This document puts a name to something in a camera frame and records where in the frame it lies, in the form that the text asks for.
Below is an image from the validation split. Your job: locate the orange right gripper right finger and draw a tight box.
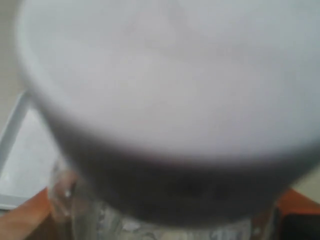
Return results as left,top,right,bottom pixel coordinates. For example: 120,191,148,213
275,189,320,240

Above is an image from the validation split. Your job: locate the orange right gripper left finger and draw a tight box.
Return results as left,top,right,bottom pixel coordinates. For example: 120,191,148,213
0,188,60,240

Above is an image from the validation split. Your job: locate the clear bottle white cap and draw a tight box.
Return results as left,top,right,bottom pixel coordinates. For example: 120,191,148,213
15,0,320,240

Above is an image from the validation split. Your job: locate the white plastic tray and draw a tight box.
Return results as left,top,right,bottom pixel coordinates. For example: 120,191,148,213
0,92,59,210

